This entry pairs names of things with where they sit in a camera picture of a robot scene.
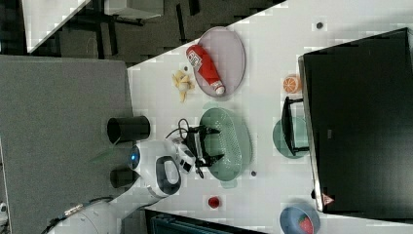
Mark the red strawberry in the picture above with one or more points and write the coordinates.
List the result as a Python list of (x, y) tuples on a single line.
[(306, 225)]

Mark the red ketchup bottle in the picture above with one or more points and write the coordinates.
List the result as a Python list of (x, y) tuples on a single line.
[(203, 64)]

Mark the small red round object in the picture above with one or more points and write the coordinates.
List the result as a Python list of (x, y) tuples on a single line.
[(213, 202)]

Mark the orange slice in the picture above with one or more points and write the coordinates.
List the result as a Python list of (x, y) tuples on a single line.
[(292, 84)]

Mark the blue bowl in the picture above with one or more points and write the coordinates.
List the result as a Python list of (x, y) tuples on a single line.
[(289, 218)]

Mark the green oval strainer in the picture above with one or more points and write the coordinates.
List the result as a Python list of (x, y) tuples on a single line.
[(233, 141)]

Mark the black toaster oven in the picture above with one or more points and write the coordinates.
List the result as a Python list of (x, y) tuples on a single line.
[(358, 107)]

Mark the pink oval plate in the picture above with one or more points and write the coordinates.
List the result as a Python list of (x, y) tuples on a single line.
[(227, 53)]

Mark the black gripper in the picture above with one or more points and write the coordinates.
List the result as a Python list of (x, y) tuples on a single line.
[(195, 139)]

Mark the peeled yellow banana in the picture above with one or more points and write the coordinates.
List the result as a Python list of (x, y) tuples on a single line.
[(182, 83)]

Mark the black cylinder post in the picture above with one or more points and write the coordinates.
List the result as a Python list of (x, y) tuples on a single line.
[(128, 129)]

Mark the light green round plate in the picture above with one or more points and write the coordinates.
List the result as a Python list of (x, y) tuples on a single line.
[(300, 138)]

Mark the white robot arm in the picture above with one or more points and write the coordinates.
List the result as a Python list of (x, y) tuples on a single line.
[(154, 173)]

